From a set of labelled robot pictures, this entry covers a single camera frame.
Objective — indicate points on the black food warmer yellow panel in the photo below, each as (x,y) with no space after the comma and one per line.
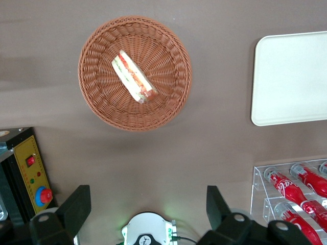
(25,158)

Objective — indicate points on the round brown wicker basket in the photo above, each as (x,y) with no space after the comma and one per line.
(102,102)

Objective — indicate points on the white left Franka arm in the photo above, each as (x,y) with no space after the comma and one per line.
(148,227)

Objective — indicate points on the beige plastic tray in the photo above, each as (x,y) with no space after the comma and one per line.
(291,79)

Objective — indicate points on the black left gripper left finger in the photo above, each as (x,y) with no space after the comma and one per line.
(74,206)

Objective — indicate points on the clear acrylic bottle rack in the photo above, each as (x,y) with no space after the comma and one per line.
(258,183)

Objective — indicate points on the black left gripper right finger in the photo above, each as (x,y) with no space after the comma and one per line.
(217,209)

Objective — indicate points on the red cola bottle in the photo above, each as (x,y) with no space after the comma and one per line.
(297,223)
(311,180)
(287,189)

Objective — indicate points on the triangle sandwich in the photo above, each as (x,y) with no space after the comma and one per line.
(130,74)

